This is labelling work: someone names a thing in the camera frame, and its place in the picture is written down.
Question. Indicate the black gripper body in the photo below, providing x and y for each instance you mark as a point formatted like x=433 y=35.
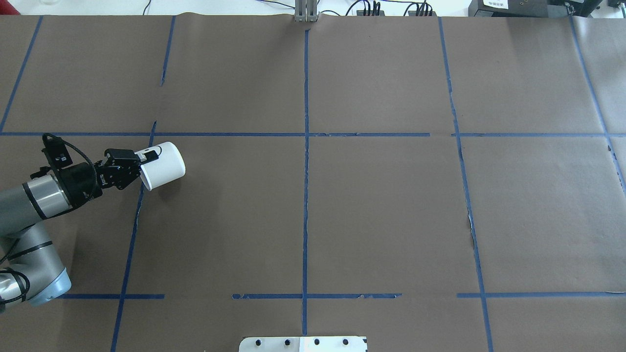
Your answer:
x=81 y=181

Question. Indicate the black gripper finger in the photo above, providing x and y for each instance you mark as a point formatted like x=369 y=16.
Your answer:
x=146 y=156
x=120 y=156

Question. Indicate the white mug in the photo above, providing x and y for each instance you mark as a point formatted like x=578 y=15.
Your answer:
x=170 y=166

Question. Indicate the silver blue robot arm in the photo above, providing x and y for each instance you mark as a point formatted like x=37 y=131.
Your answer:
x=34 y=271

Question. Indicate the brown paper table cover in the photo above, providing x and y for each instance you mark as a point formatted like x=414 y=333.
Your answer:
x=434 y=184

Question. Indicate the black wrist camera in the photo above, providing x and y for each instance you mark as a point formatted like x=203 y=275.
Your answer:
x=55 y=150

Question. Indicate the aluminium frame post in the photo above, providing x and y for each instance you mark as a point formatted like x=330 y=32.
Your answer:
x=306 y=11

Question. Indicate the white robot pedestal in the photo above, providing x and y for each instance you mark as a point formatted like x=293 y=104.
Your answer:
x=304 y=344

